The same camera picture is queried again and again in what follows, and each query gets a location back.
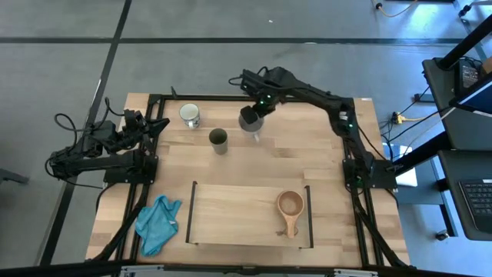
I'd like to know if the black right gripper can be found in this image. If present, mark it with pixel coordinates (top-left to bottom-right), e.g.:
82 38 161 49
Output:
239 90 278 125

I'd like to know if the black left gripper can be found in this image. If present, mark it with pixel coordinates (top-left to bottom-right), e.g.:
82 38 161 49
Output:
121 108 171 144

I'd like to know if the grey ceramic mug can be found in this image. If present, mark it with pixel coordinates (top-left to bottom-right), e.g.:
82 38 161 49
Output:
238 110 266 143

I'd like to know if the white enamel mug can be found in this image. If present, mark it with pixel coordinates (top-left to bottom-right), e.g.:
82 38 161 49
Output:
178 102 201 129

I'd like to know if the olive green cup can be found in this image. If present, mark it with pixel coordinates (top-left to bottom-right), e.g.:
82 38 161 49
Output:
208 128 229 156

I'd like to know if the wooden cup with handle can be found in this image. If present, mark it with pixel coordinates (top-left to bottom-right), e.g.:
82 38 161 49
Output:
275 189 305 239

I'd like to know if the blue cloth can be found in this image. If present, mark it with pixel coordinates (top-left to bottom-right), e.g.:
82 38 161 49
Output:
134 194 183 258

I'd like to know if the grey stand foot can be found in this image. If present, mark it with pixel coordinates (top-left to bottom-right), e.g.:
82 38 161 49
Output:
0 168 30 185

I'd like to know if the white box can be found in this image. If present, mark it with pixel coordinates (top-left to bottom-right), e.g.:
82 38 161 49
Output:
382 142 418 188

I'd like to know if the black crossbeam with silver brackets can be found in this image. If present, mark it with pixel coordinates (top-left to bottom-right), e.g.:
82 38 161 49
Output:
0 260 492 277

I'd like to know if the black slanted desk leg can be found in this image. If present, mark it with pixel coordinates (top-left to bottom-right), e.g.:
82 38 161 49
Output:
391 132 451 176

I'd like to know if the black desk with electronics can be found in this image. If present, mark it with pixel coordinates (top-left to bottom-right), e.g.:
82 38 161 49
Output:
421 57 492 151

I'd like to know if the black electronics box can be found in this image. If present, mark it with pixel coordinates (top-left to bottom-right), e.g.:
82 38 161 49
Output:
455 57 482 97

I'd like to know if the black desk with keyboard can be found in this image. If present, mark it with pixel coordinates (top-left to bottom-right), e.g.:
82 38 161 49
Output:
437 149 492 242

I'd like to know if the black slanted pole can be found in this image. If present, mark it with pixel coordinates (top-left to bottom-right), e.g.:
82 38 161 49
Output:
437 15 492 70

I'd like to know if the monitor with blue screen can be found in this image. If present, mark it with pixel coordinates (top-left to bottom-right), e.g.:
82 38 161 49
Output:
449 72 492 116

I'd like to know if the grey metal cart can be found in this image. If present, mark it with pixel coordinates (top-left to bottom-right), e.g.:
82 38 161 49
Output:
457 0 492 62

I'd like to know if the black keyboard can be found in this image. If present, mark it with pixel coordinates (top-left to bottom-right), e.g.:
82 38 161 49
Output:
459 179 492 234

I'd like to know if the black aluminium table frame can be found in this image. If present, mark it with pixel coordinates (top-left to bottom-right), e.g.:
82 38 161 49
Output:
91 86 411 270

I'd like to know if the orange floor cable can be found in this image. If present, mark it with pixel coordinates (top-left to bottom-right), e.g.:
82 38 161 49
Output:
371 0 421 18

